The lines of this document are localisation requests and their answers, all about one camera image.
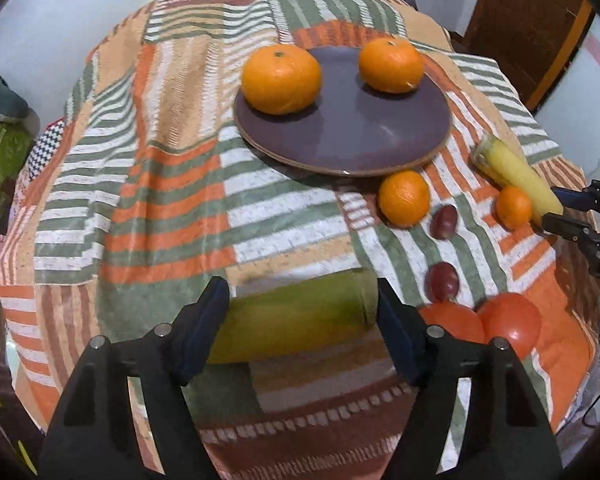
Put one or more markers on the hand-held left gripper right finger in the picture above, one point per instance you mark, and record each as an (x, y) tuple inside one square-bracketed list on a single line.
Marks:
[(397, 335)]

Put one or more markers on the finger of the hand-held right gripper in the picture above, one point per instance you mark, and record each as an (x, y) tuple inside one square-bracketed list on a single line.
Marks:
[(560, 224), (572, 198)]

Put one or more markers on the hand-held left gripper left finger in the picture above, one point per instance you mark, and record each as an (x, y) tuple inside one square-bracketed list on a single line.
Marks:
[(203, 332)]

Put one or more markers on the small orange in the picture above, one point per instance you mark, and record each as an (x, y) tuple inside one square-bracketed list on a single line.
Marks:
[(514, 207)]

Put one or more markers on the red tomato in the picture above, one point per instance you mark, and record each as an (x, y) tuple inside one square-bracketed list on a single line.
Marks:
[(512, 322), (452, 322)]

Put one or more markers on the yellow banana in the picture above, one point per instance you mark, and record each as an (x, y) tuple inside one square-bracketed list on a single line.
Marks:
[(290, 315), (517, 177)]

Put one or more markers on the dark red grape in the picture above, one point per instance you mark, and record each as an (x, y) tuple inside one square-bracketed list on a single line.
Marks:
[(442, 280), (443, 221)]

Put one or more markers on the medium orange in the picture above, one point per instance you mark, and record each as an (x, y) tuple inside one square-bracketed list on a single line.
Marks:
[(404, 198)]

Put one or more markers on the purple plate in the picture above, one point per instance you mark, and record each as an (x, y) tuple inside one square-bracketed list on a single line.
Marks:
[(360, 130)]

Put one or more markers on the striped patchwork tablecloth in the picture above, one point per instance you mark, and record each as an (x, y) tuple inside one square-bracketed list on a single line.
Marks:
[(155, 210)]

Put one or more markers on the brown wooden door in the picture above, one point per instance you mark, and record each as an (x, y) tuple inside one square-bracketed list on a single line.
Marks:
[(525, 25)]

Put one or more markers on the large orange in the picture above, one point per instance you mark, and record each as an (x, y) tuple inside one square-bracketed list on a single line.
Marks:
[(391, 65), (280, 78)]

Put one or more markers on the black white checkered cloth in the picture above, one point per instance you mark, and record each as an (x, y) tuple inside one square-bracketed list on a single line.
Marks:
[(47, 147)]

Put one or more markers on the blue cushion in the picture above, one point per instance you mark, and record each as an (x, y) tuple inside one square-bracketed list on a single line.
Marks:
[(406, 1)]

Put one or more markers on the green storage box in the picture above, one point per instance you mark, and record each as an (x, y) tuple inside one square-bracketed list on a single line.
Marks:
[(0, 160)]

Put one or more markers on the grey plush toy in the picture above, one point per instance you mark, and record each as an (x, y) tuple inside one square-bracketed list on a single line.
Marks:
[(2, 102)]

